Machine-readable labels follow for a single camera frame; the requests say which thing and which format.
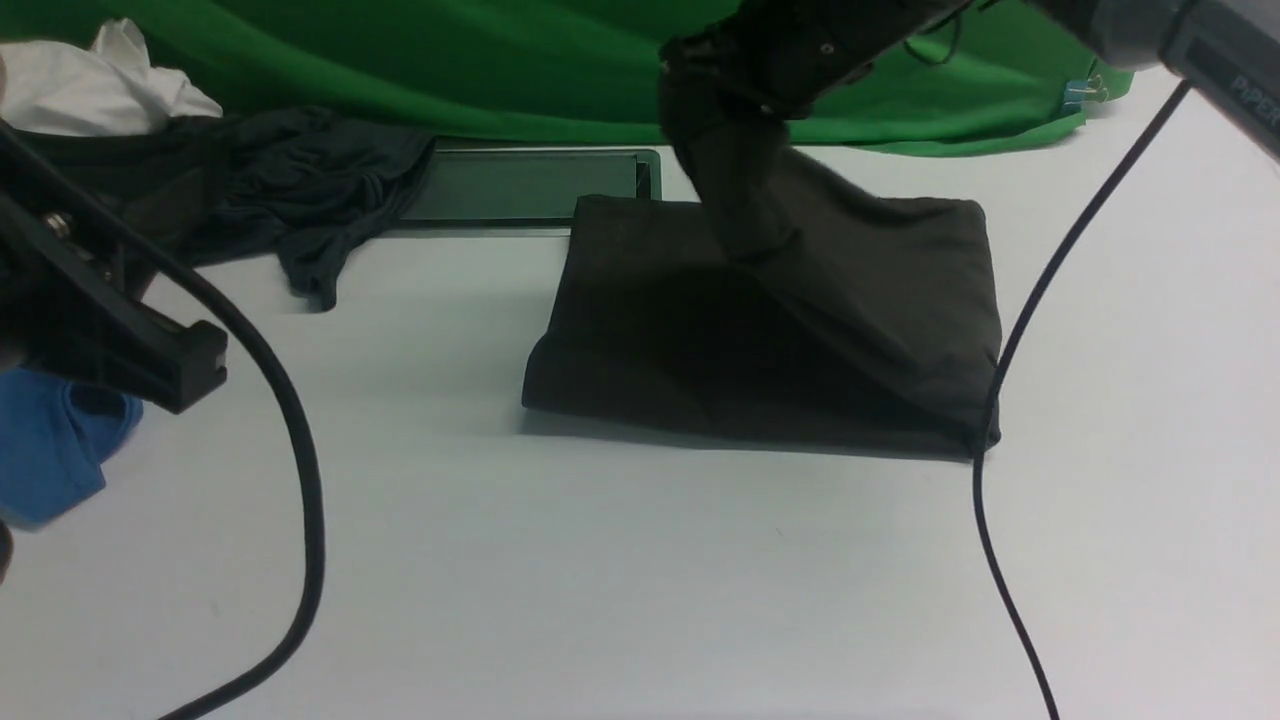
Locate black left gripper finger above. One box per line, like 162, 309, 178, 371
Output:
60, 282, 228, 414

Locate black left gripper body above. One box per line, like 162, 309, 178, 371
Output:
3, 123, 141, 375

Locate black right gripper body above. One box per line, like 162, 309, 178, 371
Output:
658, 1, 961, 120

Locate dark gray long-sleeve top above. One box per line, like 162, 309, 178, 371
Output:
521, 67, 1004, 461

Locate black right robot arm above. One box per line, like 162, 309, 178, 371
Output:
658, 1, 1279, 152

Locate blue t-shirt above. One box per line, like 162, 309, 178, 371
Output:
1, 369, 145, 529

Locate white crumpled garment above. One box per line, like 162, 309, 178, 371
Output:
1, 18, 223, 137

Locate dark teal crumpled garment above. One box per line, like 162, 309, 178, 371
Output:
20, 108, 436, 313

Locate blue binder clip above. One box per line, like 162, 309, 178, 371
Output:
1061, 76, 1110, 115

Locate green backdrop cloth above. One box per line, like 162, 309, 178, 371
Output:
1, 1, 1133, 158

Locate black left camera cable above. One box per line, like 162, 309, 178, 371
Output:
0, 126, 326, 720

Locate black camera cable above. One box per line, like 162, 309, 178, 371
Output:
972, 79, 1193, 720
0, 126, 326, 720

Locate table cable grommet tray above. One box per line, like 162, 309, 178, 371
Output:
392, 145, 662, 237

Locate black right camera cable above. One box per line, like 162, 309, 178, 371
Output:
972, 79, 1193, 720

